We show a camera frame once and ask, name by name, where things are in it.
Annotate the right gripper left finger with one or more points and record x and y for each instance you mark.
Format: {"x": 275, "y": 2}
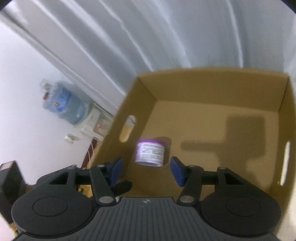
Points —
{"x": 97, "y": 186}

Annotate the white water dispenser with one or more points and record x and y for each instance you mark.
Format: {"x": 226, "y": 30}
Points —
{"x": 97, "y": 123}

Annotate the white wall socket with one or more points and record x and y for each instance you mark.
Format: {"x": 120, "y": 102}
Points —
{"x": 69, "y": 138}

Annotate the blue water jug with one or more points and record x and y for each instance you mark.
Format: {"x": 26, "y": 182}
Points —
{"x": 64, "y": 103}

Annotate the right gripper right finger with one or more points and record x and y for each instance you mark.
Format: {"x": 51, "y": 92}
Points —
{"x": 193, "y": 178}

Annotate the purple lid air freshener jar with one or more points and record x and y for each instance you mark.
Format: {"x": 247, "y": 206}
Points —
{"x": 150, "y": 152}

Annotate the grey white curtain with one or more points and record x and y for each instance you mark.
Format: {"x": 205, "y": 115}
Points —
{"x": 103, "y": 45}

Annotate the brown cardboard box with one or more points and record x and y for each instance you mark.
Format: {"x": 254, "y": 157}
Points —
{"x": 242, "y": 119}

